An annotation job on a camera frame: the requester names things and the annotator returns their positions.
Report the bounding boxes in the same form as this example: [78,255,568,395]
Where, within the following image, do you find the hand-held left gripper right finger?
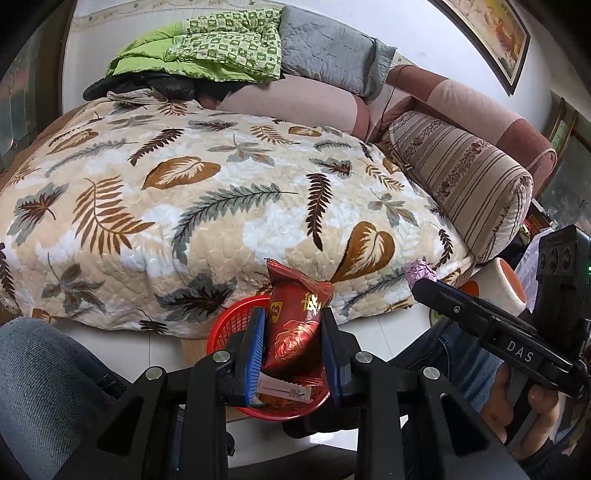
[321,307,532,480]

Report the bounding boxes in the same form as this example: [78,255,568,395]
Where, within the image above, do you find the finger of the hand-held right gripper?
[411,278,497,335]

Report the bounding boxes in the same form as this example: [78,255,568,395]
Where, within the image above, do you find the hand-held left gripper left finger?
[55,307,267,480]

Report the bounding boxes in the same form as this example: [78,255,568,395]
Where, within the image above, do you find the pink white small sachet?
[256,375,312,403]

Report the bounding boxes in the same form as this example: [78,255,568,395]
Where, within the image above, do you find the purple foil wrapper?
[404,259,438,291]

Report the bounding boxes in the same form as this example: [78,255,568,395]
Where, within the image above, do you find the red plastic basket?
[206,295,333,422]

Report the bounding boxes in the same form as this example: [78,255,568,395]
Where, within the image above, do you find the red foil packet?
[264,258,335,377]

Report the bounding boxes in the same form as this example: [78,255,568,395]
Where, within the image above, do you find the person's right forearm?
[517,406,591,480]

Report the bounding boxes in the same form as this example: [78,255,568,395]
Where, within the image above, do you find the person's right hand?
[480,367,561,462]

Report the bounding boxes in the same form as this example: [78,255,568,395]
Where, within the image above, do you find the white cup with orange inside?
[475,258,527,317]

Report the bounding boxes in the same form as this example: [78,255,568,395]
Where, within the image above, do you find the person's right leg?
[394,318,506,411]

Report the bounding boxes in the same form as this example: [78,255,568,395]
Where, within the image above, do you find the person's leg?
[394,318,506,411]
[0,318,134,480]

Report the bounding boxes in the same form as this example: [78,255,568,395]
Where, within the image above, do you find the striped bolster pillow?
[388,111,535,264]

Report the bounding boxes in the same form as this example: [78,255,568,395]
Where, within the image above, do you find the wooden glass cabinet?
[531,92,591,232]

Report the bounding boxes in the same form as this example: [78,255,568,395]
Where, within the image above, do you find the leaf print blanket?
[0,88,476,334]

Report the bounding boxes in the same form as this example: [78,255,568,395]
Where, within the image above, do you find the person's left leg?
[0,318,134,480]

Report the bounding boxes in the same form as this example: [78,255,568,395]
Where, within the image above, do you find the pink sofa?
[198,65,558,204]

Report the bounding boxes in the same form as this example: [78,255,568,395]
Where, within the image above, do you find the framed painting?
[436,0,532,95]

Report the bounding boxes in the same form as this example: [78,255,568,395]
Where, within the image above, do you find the black cloth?
[83,71,232,104]

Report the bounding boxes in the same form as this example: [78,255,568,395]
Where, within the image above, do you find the grey quilted pillow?
[278,6,398,99]

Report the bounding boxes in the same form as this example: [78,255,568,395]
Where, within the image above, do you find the green checkered quilt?
[106,8,283,84]

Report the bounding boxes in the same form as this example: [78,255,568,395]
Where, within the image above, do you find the frosted glass door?
[0,28,68,160]

